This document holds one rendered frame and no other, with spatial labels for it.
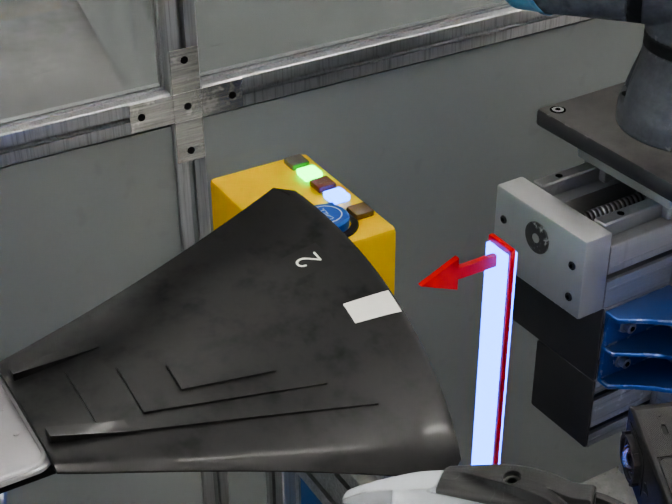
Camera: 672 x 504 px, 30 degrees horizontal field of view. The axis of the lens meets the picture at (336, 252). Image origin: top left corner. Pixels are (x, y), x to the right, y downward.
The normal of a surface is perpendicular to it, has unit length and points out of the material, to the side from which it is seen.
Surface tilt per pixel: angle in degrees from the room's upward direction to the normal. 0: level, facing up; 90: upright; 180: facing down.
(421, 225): 90
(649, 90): 72
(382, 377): 21
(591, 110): 0
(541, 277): 90
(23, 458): 0
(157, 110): 90
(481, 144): 90
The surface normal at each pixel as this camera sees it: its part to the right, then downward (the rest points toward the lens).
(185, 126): 0.50, 0.46
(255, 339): 0.11, -0.73
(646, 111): -0.79, 0.04
